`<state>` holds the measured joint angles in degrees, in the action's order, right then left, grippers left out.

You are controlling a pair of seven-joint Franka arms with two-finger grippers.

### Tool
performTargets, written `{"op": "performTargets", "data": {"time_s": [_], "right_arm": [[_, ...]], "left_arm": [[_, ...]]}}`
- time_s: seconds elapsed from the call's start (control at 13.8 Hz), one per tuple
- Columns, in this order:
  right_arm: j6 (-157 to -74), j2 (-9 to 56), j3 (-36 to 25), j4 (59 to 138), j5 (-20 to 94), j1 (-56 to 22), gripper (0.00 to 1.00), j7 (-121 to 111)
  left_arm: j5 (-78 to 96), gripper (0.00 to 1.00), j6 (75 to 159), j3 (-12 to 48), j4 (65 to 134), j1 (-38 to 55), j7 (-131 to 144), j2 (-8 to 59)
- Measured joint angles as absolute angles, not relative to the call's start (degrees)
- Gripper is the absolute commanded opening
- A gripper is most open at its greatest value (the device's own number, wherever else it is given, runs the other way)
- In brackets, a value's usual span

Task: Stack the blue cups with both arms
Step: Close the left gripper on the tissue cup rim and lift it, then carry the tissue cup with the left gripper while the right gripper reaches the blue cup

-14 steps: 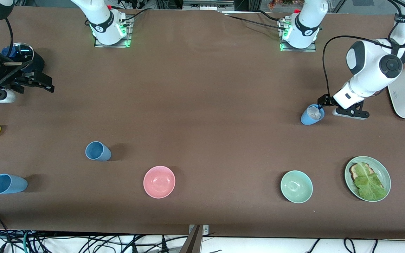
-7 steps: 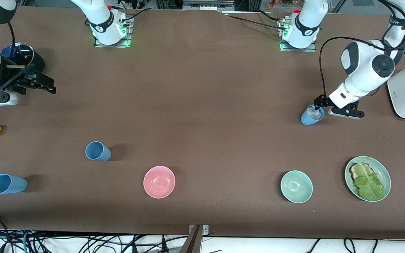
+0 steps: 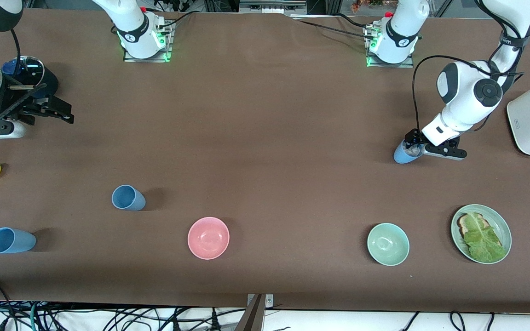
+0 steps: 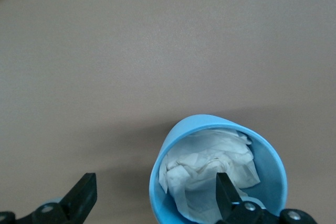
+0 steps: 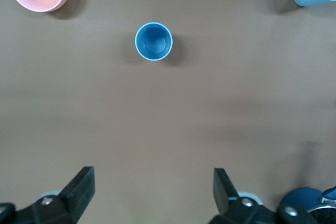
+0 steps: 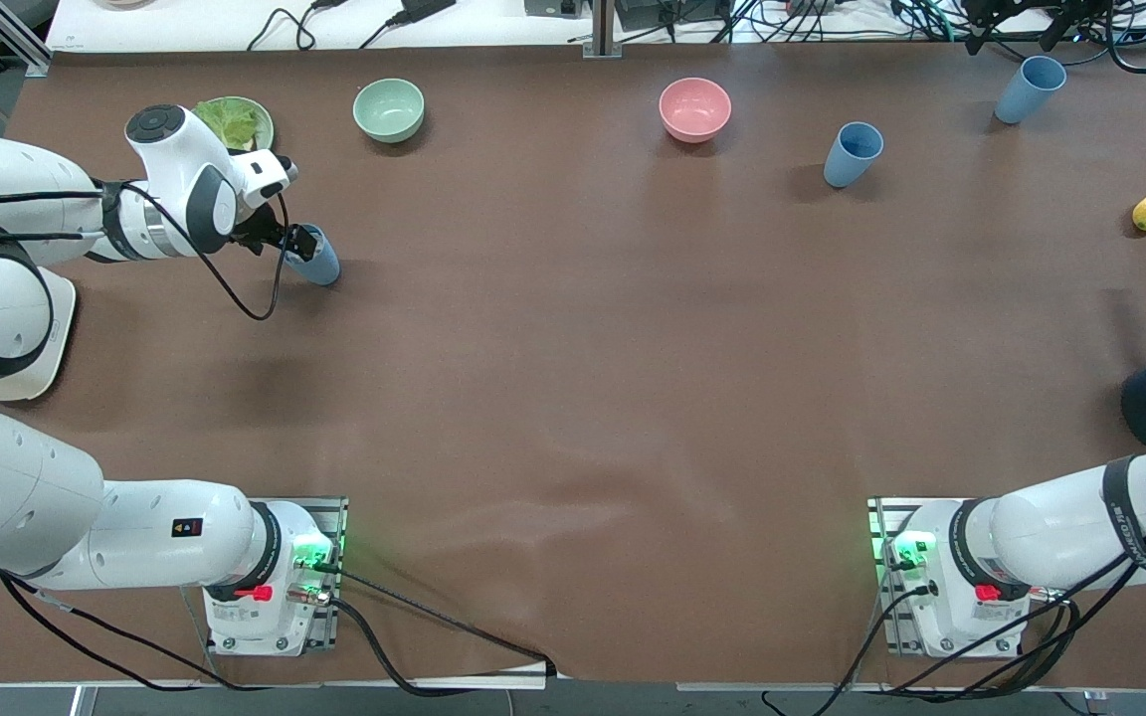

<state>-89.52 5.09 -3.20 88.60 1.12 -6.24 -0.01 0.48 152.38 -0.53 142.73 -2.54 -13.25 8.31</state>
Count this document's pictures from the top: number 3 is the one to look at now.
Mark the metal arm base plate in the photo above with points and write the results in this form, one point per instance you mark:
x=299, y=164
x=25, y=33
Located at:
x=167, y=46
x=407, y=65

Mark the brown table cloth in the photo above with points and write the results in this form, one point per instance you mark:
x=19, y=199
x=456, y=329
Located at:
x=265, y=138

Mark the dark metal bar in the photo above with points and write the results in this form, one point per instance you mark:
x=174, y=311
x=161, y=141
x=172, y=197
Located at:
x=252, y=317

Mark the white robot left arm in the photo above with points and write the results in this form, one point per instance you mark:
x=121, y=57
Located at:
x=463, y=105

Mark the white crumpled paper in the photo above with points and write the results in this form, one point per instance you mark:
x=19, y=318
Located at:
x=416, y=151

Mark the dark blue cup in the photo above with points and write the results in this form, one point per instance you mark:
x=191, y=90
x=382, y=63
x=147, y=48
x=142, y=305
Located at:
x=127, y=197

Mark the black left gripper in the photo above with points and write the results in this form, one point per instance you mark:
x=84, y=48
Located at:
x=413, y=136

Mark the green lettuce leaf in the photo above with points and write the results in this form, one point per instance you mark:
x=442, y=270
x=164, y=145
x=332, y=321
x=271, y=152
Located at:
x=483, y=241

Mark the toast slice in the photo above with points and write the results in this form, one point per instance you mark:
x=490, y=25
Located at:
x=462, y=224

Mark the mint green bowl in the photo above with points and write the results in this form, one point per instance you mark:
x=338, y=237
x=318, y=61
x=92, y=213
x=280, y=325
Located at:
x=388, y=244

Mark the orange red decoration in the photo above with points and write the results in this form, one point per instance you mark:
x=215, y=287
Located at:
x=361, y=4

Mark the light blue cup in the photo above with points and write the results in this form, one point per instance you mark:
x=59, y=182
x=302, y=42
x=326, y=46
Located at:
x=402, y=157
x=16, y=241

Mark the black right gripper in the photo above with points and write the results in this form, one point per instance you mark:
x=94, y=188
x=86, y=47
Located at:
x=44, y=84

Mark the silver metal bracket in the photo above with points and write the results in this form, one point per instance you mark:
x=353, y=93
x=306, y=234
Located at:
x=269, y=301

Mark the metal frame rail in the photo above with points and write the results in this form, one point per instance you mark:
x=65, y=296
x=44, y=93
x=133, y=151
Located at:
x=272, y=8

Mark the green plate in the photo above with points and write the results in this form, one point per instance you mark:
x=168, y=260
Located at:
x=500, y=225

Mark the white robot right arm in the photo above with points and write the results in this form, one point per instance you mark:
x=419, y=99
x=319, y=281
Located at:
x=131, y=27

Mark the pink bowl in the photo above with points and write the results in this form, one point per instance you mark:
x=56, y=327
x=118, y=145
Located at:
x=208, y=238

